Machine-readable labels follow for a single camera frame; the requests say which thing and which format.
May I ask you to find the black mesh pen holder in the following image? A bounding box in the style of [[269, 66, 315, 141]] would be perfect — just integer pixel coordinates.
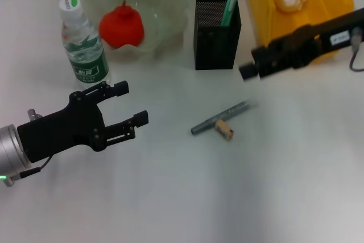
[[194, 0, 242, 71]]

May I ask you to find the green pen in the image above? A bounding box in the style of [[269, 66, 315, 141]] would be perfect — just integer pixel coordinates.
[[220, 0, 239, 27]]

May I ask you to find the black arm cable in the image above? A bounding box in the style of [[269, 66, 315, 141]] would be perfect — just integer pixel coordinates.
[[349, 27, 364, 72], [19, 154, 52, 179]]

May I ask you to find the grey marker pen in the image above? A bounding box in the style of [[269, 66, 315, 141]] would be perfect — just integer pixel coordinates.
[[191, 99, 253, 136]]

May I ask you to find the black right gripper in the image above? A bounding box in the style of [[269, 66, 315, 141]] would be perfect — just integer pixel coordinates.
[[238, 8, 364, 81]]

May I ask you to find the yellow plastic bin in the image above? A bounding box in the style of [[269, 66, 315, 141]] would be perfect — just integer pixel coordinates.
[[248, 0, 355, 61]]

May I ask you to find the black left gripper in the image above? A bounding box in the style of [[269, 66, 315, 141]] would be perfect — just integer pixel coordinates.
[[16, 80, 150, 163]]

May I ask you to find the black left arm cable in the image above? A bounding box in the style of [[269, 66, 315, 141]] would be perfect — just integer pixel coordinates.
[[19, 154, 52, 179]]

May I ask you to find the red soft tomato toy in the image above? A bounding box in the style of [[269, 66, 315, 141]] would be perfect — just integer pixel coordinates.
[[98, 0, 146, 49]]

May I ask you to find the small beige cork block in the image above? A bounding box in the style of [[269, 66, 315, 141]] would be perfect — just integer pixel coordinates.
[[214, 120, 235, 141]]

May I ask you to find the translucent green fruit bowl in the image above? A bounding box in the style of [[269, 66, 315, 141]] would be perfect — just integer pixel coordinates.
[[81, 0, 191, 61]]

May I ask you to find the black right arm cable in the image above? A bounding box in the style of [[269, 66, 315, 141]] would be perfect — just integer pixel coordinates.
[[349, 27, 364, 72]]

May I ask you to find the clear bottle with green label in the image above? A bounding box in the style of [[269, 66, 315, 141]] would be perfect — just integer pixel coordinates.
[[59, 0, 112, 90]]

